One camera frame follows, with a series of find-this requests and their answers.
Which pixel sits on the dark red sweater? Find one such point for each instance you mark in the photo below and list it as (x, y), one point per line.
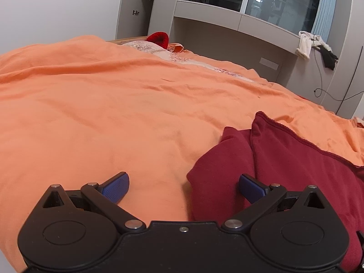
(284, 176)

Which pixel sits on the wooden bed frame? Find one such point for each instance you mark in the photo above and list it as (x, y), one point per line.
(130, 38)

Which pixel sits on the bright red cloth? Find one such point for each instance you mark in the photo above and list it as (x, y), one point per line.
(157, 37)

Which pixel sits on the large window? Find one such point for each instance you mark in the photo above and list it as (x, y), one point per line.
(284, 2)

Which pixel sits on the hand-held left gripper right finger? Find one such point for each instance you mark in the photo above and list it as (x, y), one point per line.
(250, 190)

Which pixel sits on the orange duvet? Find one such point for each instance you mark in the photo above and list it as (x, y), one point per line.
(85, 113)

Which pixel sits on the grey window sill cabinet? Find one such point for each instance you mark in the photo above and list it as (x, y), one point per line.
(227, 25)

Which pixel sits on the small orange cloth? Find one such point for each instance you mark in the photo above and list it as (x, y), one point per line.
(175, 47)

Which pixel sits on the white garment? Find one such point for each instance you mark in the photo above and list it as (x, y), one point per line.
(305, 44)

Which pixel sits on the black garment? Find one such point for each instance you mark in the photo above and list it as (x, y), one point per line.
(328, 58)

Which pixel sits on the light blue curtain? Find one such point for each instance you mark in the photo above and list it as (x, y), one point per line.
(324, 5)

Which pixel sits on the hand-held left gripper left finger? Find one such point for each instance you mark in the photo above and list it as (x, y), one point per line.
(115, 189)

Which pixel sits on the white wall outlet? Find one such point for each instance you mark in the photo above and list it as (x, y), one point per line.
(268, 63)

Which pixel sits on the grey closed wardrobe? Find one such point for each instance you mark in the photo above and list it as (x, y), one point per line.
(349, 48)

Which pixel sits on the pale patterned quilt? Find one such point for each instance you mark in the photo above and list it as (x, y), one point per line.
(159, 51)

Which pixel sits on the grey wardrobe with open door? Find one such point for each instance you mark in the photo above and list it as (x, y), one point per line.
(136, 5)

